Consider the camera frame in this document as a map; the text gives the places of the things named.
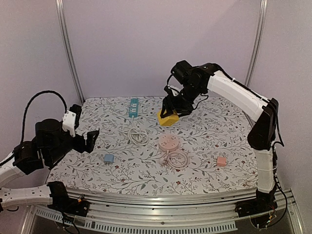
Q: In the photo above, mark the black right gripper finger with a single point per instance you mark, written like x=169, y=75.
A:
x=183, y=108
x=167, y=107

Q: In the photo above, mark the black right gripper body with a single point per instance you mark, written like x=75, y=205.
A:
x=176, y=103

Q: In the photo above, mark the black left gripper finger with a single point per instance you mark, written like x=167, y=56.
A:
x=77, y=110
x=90, y=141

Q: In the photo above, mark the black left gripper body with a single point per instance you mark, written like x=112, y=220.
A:
x=56, y=153

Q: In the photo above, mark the yellow cube socket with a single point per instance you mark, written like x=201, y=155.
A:
x=168, y=121

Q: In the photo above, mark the pink round power socket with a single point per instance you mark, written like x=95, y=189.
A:
x=168, y=142

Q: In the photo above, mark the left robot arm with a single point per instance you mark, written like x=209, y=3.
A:
x=24, y=160

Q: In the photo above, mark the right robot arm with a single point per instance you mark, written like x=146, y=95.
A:
x=229, y=133

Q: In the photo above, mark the blue plug adapter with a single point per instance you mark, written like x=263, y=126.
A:
x=109, y=159

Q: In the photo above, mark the pink plug adapter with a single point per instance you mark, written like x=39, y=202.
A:
x=221, y=161

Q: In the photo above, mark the teal power strip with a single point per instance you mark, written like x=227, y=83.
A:
x=133, y=109

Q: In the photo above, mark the floral patterned table mat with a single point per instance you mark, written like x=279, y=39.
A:
x=140, y=166

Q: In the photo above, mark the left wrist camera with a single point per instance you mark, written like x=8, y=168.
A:
x=68, y=123

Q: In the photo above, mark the left aluminium frame post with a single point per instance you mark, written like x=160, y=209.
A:
x=68, y=50

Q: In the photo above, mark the aluminium frame post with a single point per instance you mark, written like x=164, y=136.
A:
x=257, y=41
x=68, y=50

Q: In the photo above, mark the right aluminium frame post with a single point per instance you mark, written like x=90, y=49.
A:
x=257, y=41

